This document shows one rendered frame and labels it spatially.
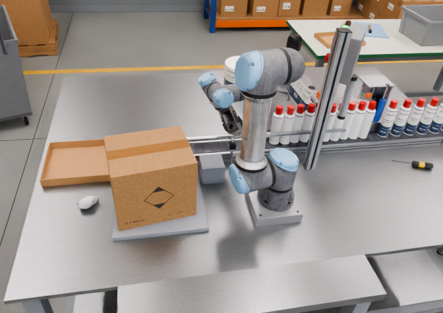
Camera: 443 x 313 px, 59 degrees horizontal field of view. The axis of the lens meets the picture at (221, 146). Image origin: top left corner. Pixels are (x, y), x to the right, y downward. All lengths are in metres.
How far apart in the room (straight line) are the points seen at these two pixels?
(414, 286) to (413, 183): 0.65
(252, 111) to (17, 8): 3.81
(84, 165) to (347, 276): 1.19
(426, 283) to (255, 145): 1.44
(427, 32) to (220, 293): 2.84
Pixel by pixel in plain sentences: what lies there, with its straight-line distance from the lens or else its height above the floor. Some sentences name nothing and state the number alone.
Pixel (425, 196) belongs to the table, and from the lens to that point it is 1.97.
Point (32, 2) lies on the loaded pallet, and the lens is 4.75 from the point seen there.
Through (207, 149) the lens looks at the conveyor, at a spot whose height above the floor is 0.88.
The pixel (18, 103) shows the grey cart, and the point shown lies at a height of 0.26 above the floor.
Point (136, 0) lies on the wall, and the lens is 6.14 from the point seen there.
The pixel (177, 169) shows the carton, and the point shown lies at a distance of 1.37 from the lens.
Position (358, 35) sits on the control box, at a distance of 1.60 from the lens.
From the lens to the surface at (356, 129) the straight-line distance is 2.03.
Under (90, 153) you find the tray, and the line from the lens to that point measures 1.92.
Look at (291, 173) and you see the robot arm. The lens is 1.47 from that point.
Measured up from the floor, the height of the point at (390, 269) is 0.22.
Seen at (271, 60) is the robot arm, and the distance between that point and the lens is 1.20.
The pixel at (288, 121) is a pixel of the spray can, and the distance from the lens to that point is 1.83.
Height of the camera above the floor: 2.01
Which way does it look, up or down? 38 degrees down
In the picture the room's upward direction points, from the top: 4 degrees clockwise
